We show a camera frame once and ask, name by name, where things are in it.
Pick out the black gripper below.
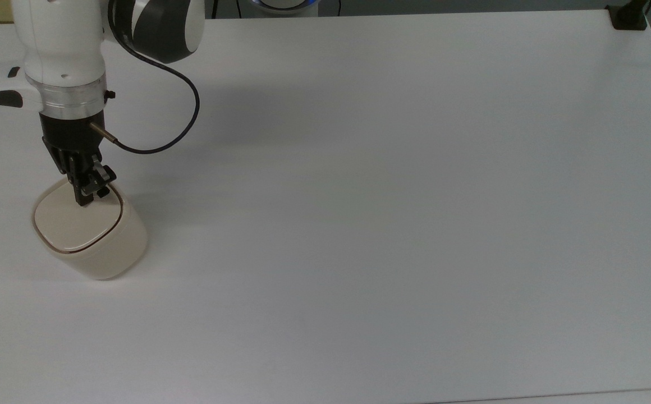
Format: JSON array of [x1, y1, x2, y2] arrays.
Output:
[[39, 111, 117, 207]]

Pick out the cream trash bin lid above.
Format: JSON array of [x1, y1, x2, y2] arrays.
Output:
[[34, 182, 123, 255]]

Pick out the cream plastic trash bin body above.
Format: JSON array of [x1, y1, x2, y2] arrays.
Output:
[[31, 178, 149, 281]]

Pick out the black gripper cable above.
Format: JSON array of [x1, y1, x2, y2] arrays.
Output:
[[89, 0, 201, 155]]

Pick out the black table clamp mount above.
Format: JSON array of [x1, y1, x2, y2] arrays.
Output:
[[606, 0, 651, 31]]

